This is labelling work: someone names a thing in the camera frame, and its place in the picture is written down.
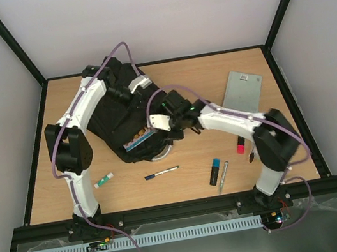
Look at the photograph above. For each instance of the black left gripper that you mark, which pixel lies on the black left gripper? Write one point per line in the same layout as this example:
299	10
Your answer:
134	103

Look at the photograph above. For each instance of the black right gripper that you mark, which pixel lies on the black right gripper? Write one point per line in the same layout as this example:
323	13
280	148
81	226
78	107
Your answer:
174	124

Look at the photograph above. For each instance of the black student bag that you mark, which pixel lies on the black student bag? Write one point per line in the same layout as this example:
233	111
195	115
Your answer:
112	123

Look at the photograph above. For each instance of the dog picture book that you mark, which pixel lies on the dog picture book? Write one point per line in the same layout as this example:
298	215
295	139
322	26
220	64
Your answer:
139	138

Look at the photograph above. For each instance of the grey notebook with barcode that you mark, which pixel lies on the grey notebook with barcode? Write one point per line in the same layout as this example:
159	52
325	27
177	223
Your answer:
243	92

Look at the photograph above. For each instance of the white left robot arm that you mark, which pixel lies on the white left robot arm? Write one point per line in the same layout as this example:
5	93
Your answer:
70	152

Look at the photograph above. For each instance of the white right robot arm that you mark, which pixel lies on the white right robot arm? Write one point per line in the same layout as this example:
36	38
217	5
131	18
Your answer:
274	138

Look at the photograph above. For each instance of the blue highlighter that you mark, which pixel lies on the blue highlighter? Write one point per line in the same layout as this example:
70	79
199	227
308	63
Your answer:
214	172

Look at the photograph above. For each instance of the blue whiteboard pen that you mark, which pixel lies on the blue whiteboard pen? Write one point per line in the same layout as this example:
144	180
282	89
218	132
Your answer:
152	176

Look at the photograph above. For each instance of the silver marker pen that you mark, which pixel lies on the silver marker pen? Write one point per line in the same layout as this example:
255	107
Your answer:
223	176

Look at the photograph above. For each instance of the pink highlighter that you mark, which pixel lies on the pink highlighter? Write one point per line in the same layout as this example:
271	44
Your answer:
240	145

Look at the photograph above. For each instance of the green glue stick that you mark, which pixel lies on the green glue stick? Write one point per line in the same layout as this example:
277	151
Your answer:
103	180

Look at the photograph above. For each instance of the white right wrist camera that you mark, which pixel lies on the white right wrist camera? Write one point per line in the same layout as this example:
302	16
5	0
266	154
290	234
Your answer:
160	122

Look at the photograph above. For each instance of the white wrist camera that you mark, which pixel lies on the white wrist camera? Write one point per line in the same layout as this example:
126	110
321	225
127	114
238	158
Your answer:
160	122
142	81

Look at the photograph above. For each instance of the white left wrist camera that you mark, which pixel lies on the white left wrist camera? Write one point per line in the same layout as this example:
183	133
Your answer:
142	81

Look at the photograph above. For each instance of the grey drawstring pouch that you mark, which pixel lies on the grey drawstring pouch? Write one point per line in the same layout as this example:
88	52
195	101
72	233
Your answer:
253	154

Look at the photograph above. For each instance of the light blue cable duct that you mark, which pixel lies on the light blue cable duct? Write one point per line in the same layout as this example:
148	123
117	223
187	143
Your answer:
171	235

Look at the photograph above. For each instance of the black front mounting rail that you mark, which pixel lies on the black front mounting rail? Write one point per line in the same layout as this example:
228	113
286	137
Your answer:
243	202

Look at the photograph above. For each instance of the black left frame post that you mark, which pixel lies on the black left frame post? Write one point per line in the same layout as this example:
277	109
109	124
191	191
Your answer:
13	44

